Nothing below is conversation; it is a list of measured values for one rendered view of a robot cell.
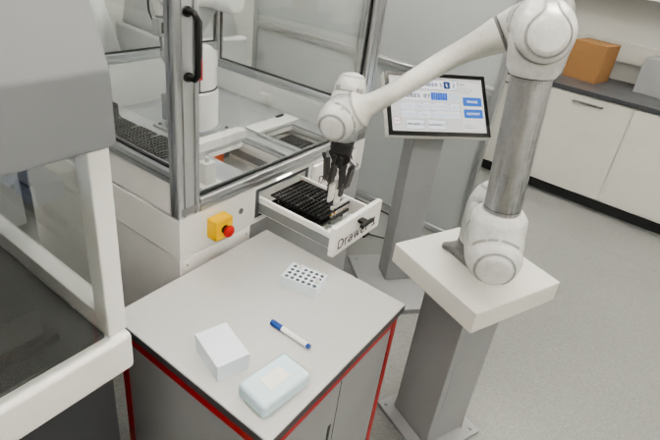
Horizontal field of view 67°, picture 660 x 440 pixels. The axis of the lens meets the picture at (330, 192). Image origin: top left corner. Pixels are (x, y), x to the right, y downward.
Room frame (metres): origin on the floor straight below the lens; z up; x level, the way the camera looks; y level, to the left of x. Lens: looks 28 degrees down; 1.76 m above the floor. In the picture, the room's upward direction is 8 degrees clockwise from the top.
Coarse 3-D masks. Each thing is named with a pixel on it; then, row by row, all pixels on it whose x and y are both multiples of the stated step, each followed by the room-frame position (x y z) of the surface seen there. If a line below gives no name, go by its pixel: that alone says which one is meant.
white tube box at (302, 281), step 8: (296, 264) 1.29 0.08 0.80; (288, 272) 1.26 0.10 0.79; (296, 272) 1.25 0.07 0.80; (304, 272) 1.26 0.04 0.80; (312, 272) 1.27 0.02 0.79; (320, 272) 1.27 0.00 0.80; (280, 280) 1.22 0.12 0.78; (288, 280) 1.22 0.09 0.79; (296, 280) 1.22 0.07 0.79; (304, 280) 1.22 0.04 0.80; (312, 280) 1.23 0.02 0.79; (320, 280) 1.24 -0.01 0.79; (288, 288) 1.21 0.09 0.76; (296, 288) 1.21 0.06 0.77; (304, 288) 1.20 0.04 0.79; (312, 288) 1.19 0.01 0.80; (320, 288) 1.21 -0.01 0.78; (312, 296) 1.19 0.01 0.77
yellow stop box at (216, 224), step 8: (216, 216) 1.33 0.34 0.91; (224, 216) 1.34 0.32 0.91; (232, 216) 1.35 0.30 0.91; (208, 224) 1.31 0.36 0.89; (216, 224) 1.29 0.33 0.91; (224, 224) 1.32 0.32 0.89; (232, 224) 1.35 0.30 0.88; (208, 232) 1.31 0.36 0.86; (216, 232) 1.29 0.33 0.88; (216, 240) 1.29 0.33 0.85
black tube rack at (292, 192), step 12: (276, 192) 1.56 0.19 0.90; (288, 192) 1.57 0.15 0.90; (300, 192) 1.58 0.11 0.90; (312, 192) 1.59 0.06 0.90; (324, 192) 1.61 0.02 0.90; (288, 204) 1.53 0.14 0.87; (300, 204) 1.50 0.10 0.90; (312, 204) 1.51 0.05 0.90; (324, 204) 1.52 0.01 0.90; (312, 216) 1.44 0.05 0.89; (336, 216) 1.50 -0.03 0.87
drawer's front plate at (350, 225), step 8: (376, 200) 1.55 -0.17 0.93; (368, 208) 1.48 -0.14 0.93; (376, 208) 1.53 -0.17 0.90; (352, 216) 1.41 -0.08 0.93; (360, 216) 1.45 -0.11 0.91; (368, 216) 1.49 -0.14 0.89; (376, 216) 1.54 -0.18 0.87; (344, 224) 1.36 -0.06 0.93; (352, 224) 1.40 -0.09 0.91; (376, 224) 1.55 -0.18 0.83; (336, 232) 1.33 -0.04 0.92; (344, 232) 1.37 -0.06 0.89; (352, 232) 1.41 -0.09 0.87; (336, 240) 1.33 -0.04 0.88; (344, 240) 1.37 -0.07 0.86; (352, 240) 1.42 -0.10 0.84; (328, 248) 1.33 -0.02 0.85; (336, 248) 1.34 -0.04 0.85; (344, 248) 1.38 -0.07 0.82
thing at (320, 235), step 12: (288, 180) 1.68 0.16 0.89; (300, 180) 1.73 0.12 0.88; (312, 180) 1.71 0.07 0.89; (264, 192) 1.56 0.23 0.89; (264, 204) 1.50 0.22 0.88; (276, 204) 1.48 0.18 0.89; (348, 204) 1.60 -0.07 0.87; (360, 204) 1.57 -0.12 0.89; (276, 216) 1.47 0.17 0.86; (288, 216) 1.45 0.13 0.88; (300, 216) 1.43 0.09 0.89; (300, 228) 1.41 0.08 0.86; (312, 228) 1.39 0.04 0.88; (324, 228) 1.37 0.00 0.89; (312, 240) 1.38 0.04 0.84; (324, 240) 1.36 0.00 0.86
